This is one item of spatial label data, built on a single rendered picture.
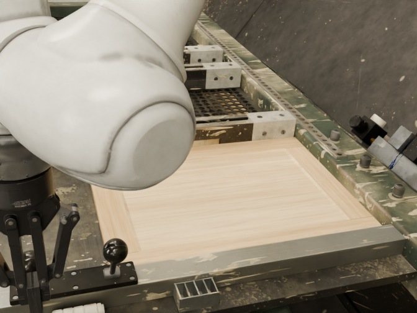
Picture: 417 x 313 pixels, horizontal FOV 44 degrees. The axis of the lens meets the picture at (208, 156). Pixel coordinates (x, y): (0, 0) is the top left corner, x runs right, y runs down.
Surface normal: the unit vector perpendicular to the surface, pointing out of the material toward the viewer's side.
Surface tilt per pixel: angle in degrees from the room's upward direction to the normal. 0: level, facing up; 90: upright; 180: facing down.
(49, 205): 90
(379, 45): 0
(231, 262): 56
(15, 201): 87
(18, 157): 97
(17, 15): 108
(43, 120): 38
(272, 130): 90
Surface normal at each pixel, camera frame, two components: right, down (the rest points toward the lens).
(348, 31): -0.75, -0.41
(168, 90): 0.60, -0.51
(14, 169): 0.31, 0.48
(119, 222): 0.07, -0.87
